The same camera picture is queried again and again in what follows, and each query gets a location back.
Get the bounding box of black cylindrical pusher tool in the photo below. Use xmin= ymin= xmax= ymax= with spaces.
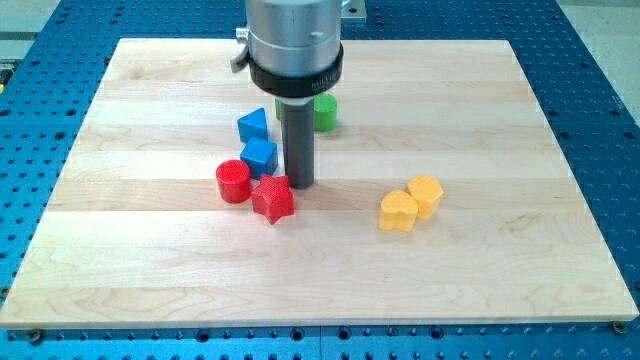
xmin=280 ymin=97 xmax=314 ymax=189

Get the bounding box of blue cube block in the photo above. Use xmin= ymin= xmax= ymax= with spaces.
xmin=240 ymin=138 xmax=278 ymax=180

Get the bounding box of green block behind tool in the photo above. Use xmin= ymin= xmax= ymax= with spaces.
xmin=274 ymin=98 xmax=282 ymax=120

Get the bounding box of green cylinder block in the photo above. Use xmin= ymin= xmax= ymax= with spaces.
xmin=314 ymin=93 xmax=338 ymax=132

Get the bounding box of blue triangle block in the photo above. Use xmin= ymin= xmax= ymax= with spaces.
xmin=237 ymin=108 xmax=269 ymax=143

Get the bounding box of red star block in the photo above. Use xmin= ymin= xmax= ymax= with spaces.
xmin=251 ymin=174 xmax=295 ymax=225

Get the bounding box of red cylinder block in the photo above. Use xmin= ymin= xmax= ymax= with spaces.
xmin=216 ymin=160 xmax=252 ymax=204

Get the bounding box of yellow heart block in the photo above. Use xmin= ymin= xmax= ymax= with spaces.
xmin=378 ymin=190 xmax=418 ymax=231

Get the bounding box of yellow hexagon block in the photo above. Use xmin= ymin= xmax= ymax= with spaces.
xmin=407 ymin=174 xmax=444 ymax=220

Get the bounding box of light wooden board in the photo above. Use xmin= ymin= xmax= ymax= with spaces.
xmin=1 ymin=38 xmax=638 ymax=330

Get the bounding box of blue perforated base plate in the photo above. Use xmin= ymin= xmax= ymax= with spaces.
xmin=1 ymin=1 xmax=639 ymax=359

